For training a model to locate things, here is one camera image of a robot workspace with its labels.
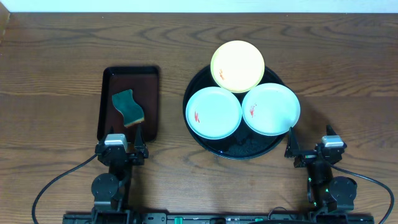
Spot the green yellow sponge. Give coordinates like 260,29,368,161
111,89,144,128

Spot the light blue plate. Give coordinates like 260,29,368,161
241,83,301,136
185,86,242,140

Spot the yellow plate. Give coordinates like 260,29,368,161
210,40,265,93

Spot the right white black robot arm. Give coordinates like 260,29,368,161
284,125,357,223

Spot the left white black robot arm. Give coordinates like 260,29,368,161
91,126,149,224

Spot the round black tray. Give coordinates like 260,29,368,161
182,65,285,159

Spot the rectangular dark brown tray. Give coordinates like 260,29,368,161
97,66,159,142

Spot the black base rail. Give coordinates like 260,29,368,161
62,213,374,224

